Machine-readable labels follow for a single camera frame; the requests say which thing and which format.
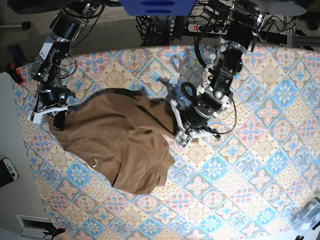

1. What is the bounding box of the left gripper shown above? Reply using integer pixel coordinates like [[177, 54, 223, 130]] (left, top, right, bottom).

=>
[[157, 78, 232, 147]]

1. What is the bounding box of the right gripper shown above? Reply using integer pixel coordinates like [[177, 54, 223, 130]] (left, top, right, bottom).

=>
[[29, 83, 76, 130]]

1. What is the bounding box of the brown t-shirt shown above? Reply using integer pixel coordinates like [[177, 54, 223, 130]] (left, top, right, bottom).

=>
[[47, 88, 175, 195]]

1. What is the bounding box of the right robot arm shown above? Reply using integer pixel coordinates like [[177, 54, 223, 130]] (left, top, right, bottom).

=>
[[28, 0, 106, 124]]

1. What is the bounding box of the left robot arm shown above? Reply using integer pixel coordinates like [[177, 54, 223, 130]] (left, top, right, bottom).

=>
[[160, 0, 265, 147]]

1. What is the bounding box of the red black clamp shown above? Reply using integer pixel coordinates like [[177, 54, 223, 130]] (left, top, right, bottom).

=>
[[5, 64, 25, 86]]

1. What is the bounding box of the game console with controller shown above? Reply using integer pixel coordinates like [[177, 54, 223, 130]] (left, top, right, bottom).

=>
[[0, 157, 19, 187]]

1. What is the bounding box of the white power strip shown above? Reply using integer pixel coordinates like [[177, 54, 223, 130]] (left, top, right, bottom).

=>
[[186, 23, 227, 35]]

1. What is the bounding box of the patterned tablecloth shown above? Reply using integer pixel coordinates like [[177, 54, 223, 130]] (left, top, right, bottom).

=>
[[14, 45, 320, 240]]

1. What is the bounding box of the black orange clamp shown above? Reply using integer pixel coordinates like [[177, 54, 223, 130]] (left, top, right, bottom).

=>
[[43, 227, 66, 237]]

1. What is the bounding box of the white floor vent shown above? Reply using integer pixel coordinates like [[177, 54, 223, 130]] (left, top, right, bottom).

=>
[[16, 214, 54, 240]]

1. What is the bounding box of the clear plastic box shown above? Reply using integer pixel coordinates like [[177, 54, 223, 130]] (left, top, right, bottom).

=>
[[289, 197, 320, 236]]

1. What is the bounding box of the blue mount plate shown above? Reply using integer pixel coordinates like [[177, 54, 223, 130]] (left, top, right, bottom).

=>
[[119, 0, 196, 16]]

